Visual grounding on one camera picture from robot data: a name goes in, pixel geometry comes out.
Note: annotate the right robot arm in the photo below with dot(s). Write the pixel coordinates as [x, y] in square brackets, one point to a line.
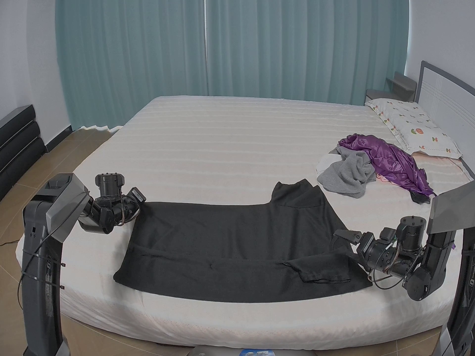
[441, 258]

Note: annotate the black lace garment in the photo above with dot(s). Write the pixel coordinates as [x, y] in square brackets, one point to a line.
[419, 198]

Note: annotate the grey bedside table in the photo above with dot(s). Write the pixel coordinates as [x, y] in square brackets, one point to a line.
[402, 83]

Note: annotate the grey garment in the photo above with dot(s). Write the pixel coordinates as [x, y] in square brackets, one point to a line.
[345, 178]

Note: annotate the pink garment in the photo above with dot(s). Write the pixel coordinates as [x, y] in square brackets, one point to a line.
[382, 177]

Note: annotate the bed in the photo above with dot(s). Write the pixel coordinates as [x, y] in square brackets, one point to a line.
[222, 143]

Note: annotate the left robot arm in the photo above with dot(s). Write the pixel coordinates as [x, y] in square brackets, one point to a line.
[37, 273]

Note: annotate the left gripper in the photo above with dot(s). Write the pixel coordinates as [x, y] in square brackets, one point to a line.
[129, 208]

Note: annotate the black chest of drawers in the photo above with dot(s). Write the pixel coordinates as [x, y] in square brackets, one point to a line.
[18, 143]

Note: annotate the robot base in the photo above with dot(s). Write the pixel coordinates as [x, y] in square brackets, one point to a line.
[207, 351]

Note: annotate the purple satin garment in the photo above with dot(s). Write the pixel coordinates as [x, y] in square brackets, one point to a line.
[389, 158]

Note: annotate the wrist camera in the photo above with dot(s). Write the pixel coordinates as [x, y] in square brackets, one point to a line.
[365, 243]
[138, 195]

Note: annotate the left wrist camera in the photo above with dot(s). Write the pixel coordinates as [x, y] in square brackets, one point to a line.
[138, 195]

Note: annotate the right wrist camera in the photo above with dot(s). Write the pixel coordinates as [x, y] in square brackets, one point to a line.
[365, 243]

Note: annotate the white printed pillow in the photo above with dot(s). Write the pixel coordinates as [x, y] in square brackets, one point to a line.
[412, 124]

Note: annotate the white garment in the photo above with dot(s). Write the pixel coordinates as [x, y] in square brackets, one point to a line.
[324, 163]

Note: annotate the black T-shirt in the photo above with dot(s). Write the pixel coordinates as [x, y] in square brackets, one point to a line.
[222, 243]

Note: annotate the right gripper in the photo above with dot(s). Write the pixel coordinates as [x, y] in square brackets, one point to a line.
[384, 254]

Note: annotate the blue-green curtain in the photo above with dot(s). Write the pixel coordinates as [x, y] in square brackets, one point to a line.
[130, 50]
[297, 32]

